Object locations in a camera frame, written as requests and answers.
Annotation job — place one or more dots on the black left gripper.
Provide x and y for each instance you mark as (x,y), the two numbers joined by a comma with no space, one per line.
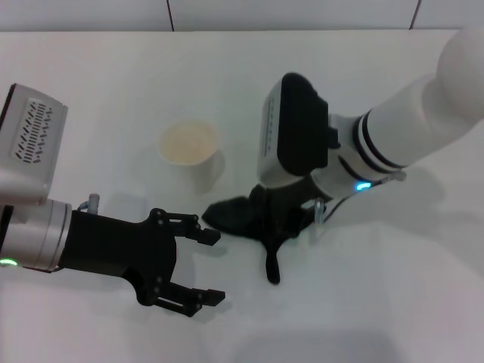
(117,246)

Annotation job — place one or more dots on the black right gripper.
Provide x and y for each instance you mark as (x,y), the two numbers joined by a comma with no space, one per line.
(291,204)

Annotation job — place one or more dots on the dark blue rag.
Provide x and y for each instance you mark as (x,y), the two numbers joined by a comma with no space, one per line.
(234,217)

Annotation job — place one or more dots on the white paper cup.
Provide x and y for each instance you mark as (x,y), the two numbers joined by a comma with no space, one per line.
(187,145)

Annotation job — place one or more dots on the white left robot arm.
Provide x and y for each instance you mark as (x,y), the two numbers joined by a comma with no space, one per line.
(34,234)

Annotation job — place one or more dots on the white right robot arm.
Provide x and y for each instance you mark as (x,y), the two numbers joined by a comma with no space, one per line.
(416,113)

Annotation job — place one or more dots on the right gripper silver connector plug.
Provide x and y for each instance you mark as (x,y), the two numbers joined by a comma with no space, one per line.
(319,210)

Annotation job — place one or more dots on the gripper silver connector plug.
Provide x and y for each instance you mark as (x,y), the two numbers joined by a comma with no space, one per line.
(93,202)
(319,210)

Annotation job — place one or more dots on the left gripper silver connector plug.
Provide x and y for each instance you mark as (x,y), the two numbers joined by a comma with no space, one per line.
(93,202)

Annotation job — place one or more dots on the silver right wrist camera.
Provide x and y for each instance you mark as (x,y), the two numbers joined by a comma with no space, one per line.
(298,128)

